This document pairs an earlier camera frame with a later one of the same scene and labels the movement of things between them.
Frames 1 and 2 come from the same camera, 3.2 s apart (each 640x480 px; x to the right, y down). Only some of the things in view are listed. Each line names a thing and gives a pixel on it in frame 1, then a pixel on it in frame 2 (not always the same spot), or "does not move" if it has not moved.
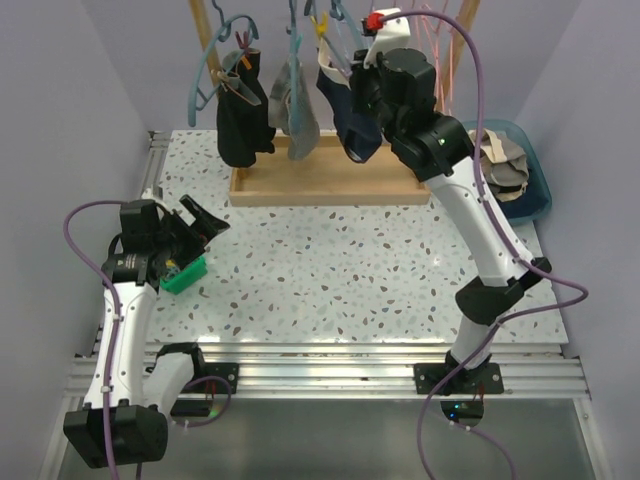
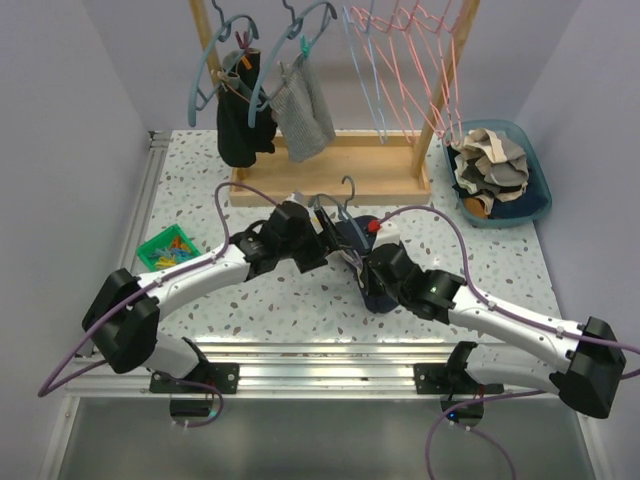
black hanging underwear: (244, 119) does not move
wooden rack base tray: (330, 177) does not move
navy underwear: (360, 132) to (360, 224)
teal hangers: (296, 41) to (296, 28)
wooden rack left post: (203, 28) does not move
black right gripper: (362, 74) to (370, 284)
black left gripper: (204, 228) to (322, 243)
